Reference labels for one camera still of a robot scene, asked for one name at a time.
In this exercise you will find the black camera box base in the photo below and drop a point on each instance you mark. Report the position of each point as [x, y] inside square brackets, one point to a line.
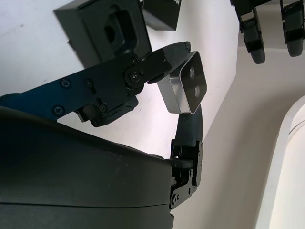
[95, 28]

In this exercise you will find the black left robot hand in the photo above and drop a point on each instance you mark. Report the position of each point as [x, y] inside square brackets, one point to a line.
[255, 35]

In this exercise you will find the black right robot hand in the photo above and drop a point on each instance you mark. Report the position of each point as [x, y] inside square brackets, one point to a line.
[83, 179]

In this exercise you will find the small silver depth camera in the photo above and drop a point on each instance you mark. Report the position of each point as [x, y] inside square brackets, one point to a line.
[181, 95]

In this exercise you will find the black RealSense box lid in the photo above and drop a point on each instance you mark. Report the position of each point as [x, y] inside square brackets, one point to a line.
[162, 14]

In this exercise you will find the white rounded object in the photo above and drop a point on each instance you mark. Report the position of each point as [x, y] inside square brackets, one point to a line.
[286, 167]

